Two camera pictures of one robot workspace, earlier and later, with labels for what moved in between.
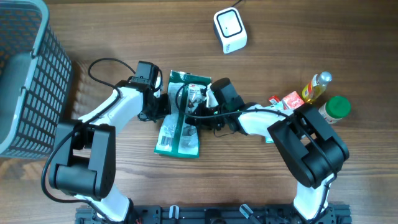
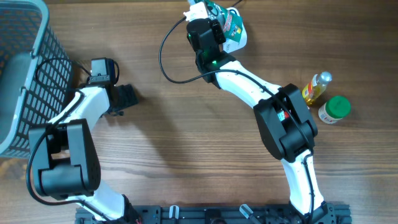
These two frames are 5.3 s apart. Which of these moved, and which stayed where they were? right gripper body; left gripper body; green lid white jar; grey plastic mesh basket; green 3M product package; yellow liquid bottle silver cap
Moved: right gripper body; left gripper body; green 3M product package
Stayed: grey plastic mesh basket; yellow liquid bottle silver cap; green lid white jar
